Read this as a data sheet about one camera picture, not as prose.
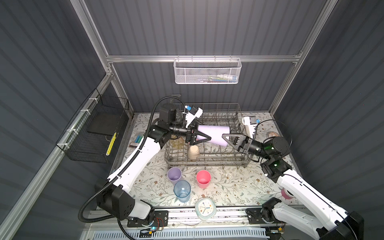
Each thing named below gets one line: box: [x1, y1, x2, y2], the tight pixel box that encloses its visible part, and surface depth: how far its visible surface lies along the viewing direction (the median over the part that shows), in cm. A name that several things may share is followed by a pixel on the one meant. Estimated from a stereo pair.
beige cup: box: [188, 145, 200, 161], surface depth 85 cm
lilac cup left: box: [167, 167, 182, 184], surface depth 87 cm
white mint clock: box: [195, 197, 217, 221], surface depth 75 cm
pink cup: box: [196, 169, 212, 189], surface depth 87 cm
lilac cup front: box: [196, 125, 231, 147], surface depth 60 cm
